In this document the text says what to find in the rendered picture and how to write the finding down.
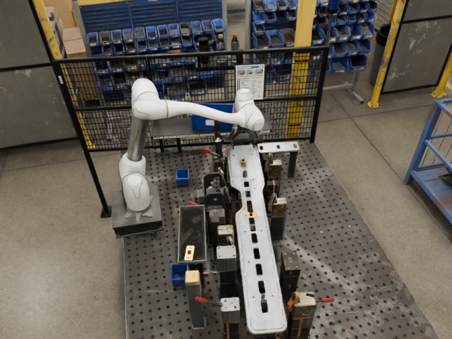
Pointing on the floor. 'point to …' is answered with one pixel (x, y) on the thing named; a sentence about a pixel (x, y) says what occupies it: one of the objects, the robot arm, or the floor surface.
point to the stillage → (438, 190)
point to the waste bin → (379, 51)
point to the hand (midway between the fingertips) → (243, 146)
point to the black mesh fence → (187, 97)
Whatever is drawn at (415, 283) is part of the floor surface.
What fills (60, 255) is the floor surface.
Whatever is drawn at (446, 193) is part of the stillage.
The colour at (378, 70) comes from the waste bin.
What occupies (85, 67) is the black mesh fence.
